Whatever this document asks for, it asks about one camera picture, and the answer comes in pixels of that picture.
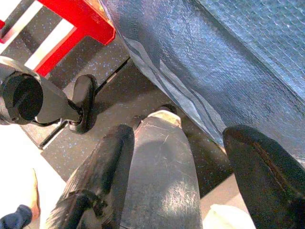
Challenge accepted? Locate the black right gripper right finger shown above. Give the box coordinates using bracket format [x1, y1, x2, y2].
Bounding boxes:
[223, 125, 305, 229]

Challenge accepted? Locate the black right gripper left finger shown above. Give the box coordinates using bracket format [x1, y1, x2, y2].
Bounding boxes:
[45, 124, 135, 229]

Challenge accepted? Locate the white cloth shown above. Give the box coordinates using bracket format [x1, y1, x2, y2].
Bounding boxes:
[202, 204, 256, 229]

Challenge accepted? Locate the dark grey robot left leg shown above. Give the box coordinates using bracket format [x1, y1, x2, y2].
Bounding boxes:
[0, 56, 97, 135]

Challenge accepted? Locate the dark speckled floor mat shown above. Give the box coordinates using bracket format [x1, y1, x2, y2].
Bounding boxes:
[0, 0, 235, 199]

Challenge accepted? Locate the red plastic stool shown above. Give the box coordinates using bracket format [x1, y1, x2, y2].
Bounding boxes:
[0, 0, 116, 77]

